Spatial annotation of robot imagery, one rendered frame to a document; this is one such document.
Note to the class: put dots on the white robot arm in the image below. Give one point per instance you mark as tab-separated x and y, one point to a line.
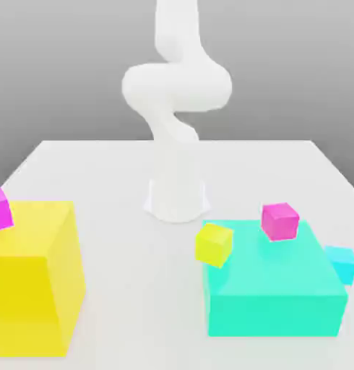
177	86

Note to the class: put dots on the small yellow cube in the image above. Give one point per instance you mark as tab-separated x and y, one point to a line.
213	244

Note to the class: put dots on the small magenta cube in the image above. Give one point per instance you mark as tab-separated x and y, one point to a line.
279	221
0	211

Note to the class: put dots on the small cyan cube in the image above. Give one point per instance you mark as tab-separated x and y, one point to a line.
343	263

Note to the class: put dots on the large turquoise box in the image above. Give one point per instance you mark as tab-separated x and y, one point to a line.
275	283

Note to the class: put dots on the large yellow box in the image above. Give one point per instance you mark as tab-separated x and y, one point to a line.
29	277

